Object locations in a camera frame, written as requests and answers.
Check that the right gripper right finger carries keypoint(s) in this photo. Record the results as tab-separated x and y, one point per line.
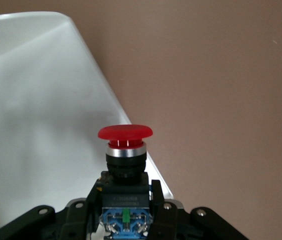
164	220

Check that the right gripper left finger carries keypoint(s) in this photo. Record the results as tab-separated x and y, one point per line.
81	220

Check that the red mushroom push button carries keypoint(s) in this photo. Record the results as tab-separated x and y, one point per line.
126	132

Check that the white drawer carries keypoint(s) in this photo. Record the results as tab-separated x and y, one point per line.
31	100

